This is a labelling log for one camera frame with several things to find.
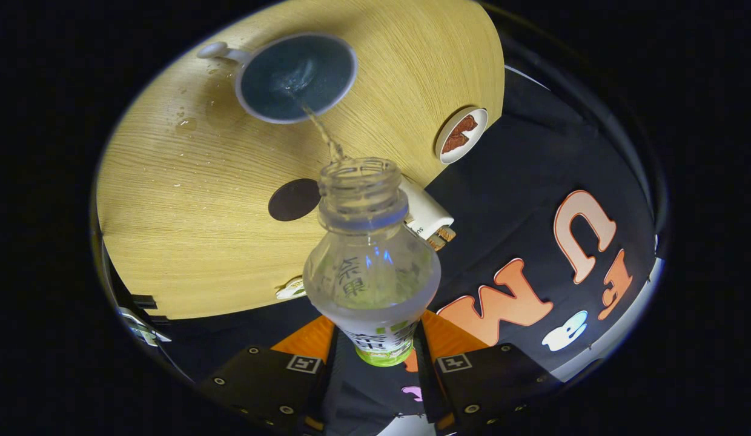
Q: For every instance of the red-brown food piece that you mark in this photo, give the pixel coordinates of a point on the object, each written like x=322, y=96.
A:
x=455, y=143
x=465, y=125

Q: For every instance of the white divided bean dish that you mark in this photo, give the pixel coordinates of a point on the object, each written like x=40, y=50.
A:
x=291, y=289

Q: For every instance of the dark round coaster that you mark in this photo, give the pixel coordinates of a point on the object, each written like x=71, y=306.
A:
x=292, y=200

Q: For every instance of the white toaster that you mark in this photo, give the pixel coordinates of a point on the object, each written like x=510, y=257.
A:
x=424, y=212

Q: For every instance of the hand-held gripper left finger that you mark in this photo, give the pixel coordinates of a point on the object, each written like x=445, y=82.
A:
x=260, y=381

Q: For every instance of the white oval plate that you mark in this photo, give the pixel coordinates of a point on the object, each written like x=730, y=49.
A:
x=479, y=130

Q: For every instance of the round wooden table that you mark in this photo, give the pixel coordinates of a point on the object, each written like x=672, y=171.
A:
x=194, y=242

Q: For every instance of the clear pale juice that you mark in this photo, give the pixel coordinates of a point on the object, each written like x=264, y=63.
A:
x=321, y=130

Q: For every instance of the clear plastic juice bottle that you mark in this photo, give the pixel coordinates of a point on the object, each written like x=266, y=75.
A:
x=372, y=272

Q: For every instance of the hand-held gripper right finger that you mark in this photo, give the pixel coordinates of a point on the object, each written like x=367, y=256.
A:
x=496, y=381

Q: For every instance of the dark stand with white part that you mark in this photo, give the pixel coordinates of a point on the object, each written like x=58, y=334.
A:
x=139, y=327

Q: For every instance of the white cup with blue inside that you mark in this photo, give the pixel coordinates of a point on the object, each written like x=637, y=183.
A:
x=278, y=85

